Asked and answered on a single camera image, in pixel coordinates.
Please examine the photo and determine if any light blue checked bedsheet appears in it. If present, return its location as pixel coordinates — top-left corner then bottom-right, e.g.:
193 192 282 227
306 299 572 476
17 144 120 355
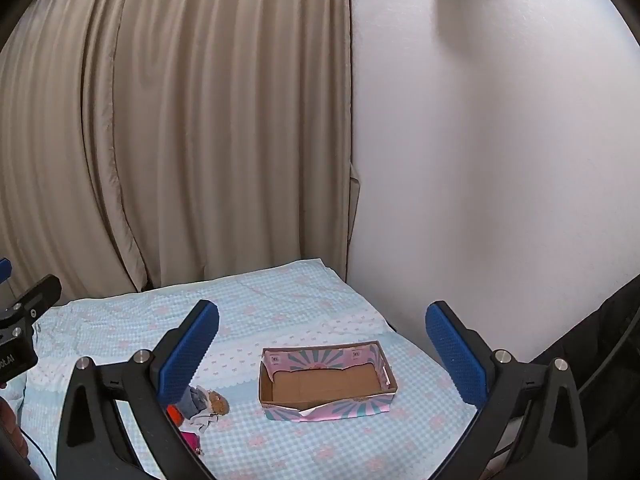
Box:
10 258 481 480

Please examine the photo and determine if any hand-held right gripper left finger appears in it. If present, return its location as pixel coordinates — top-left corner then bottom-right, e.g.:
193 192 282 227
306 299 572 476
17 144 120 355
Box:
56 299 221 480

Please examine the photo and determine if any pile of small clothes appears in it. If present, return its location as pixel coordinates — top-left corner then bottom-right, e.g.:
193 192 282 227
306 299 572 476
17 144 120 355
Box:
177 385 231 433

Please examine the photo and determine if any person's left hand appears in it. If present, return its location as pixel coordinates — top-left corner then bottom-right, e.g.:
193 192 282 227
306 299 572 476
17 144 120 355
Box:
0 397 25 461

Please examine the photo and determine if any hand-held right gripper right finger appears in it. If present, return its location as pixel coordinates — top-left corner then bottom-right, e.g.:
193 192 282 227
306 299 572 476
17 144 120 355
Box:
425 301 588 480

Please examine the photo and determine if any beige curtain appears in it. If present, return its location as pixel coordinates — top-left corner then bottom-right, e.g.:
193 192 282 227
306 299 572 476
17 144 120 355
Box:
0 0 362 306

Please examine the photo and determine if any pink printed cardboard box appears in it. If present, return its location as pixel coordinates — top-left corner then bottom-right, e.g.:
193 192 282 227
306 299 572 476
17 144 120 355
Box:
257 340 399 423

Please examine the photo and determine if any thin black cable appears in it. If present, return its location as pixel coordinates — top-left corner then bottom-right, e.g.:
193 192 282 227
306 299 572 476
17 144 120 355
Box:
19 427 57 480

